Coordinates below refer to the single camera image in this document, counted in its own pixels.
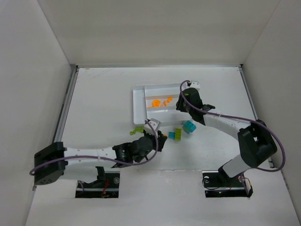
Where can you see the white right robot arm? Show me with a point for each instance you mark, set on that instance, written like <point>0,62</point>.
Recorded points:
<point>255,143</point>

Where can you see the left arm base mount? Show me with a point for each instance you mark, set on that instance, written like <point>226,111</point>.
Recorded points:
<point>105,188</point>

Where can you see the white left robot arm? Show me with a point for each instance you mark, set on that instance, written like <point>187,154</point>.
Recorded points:
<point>56,162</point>

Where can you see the teal duplo brick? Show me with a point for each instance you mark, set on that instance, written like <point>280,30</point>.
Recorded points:
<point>171,135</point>

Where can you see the green duplo brick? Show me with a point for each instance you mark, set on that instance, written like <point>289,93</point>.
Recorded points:
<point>178,134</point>

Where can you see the teal and green duplo stack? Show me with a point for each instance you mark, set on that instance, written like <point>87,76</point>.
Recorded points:
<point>189,127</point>

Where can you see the orange lego pieces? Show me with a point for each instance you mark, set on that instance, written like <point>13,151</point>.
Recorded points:
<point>159,102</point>

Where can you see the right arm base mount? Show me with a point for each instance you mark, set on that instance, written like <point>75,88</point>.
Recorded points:
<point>217,186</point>

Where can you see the small green lego pieces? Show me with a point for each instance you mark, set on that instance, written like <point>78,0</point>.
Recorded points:
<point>137,130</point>

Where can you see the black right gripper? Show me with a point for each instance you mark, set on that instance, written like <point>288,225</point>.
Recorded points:
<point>179,105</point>

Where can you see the white divided tray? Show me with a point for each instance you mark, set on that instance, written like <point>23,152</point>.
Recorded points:
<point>166,115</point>

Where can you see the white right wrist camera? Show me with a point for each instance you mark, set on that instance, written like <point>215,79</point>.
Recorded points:
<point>193,84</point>

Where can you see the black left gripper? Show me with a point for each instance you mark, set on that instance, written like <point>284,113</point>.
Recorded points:
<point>160,139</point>

